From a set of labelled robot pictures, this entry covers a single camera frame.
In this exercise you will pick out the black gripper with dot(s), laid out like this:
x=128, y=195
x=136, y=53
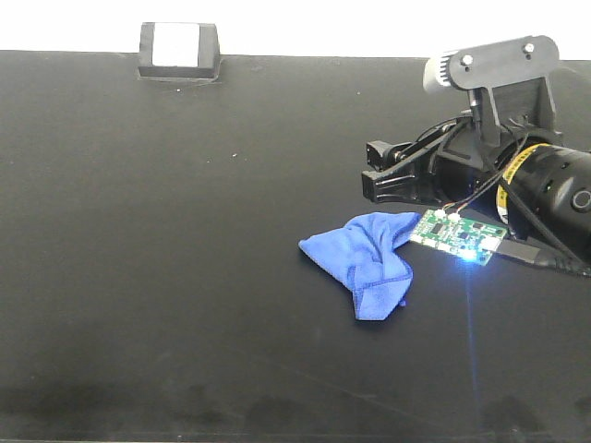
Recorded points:
x=456, y=160

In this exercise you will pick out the blue microfiber cloth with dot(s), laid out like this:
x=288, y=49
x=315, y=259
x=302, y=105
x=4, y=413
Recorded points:
x=362, y=257

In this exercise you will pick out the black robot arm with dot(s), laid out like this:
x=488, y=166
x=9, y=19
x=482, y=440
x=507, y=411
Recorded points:
x=537, y=187

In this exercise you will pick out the green circuit board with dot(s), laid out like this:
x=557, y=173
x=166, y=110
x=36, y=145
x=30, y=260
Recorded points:
x=472, y=241

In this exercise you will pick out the black block white label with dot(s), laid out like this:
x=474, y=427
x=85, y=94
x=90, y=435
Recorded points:
x=179, y=51

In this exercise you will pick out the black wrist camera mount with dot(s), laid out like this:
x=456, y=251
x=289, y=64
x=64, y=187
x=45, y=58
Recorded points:
x=505, y=82

